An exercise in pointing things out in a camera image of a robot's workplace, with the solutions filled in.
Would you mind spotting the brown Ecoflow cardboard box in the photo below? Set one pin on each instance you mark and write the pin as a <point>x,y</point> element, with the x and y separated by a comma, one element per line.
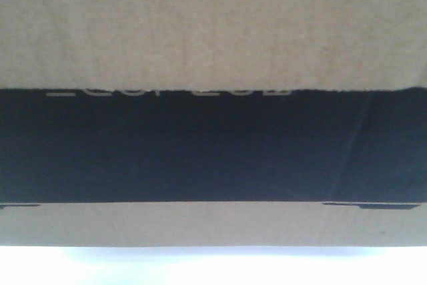
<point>148,123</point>

